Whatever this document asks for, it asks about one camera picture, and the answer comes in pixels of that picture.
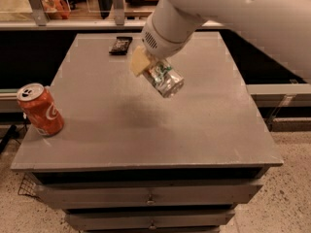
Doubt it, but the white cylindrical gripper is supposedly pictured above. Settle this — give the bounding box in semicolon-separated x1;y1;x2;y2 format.
130;0;206;77

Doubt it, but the silver green 7up can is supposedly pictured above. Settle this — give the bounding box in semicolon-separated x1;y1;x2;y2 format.
143;59;184;98

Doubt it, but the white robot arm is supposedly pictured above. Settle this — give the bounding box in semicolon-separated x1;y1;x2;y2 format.
130;0;311;82

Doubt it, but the red coca-cola can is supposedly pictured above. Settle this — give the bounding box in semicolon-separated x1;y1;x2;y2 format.
17;83;64;136

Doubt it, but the dark snack bar wrapper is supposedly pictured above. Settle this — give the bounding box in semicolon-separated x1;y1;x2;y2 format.
109;36;133;55

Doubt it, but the orange plastic bag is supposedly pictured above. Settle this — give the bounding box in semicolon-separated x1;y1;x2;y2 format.
41;0;70;19

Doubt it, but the grey drawer cabinet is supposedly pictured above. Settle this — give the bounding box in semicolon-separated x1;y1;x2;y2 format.
12;32;283;233

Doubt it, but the top grey drawer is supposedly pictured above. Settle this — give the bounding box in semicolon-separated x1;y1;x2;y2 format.
35;179;262;210

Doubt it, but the grey drawer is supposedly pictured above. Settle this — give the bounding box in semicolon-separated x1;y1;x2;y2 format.
65;210;235;231
35;179;262;210

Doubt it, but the metal shelf rail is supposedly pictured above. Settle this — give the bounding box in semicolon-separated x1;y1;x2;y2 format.
0;17;225;31

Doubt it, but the wire mesh basket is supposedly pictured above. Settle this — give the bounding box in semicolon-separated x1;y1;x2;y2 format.
17;174;38;199

